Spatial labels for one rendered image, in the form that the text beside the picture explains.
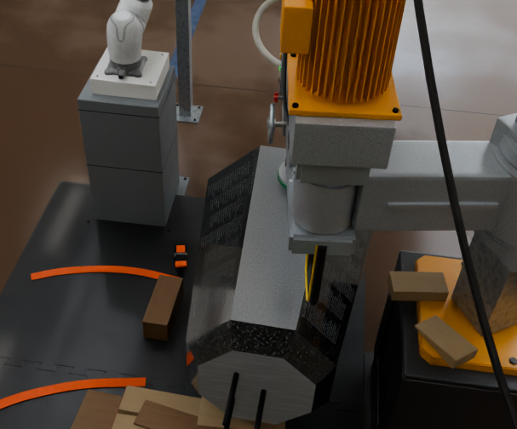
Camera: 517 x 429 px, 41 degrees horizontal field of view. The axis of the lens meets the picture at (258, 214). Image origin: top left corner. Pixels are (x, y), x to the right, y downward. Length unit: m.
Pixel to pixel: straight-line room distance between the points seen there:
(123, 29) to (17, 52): 2.31
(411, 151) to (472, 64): 3.69
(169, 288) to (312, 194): 1.55
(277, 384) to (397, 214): 0.78
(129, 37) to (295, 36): 1.78
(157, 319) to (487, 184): 1.76
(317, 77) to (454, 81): 3.73
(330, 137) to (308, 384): 1.01
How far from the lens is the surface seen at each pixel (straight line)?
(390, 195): 1.98
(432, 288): 2.56
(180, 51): 4.43
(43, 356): 3.36
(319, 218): 2.00
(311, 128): 1.70
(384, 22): 1.66
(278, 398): 2.53
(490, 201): 2.09
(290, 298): 2.43
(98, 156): 3.63
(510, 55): 5.94
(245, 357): 2.36
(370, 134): 1.73
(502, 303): 2.42
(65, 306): 3.52
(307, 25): 1.65
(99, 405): 3.00
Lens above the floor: 2.66
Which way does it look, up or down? 42 degrees down
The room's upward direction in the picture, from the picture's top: 4 degrees clockwise
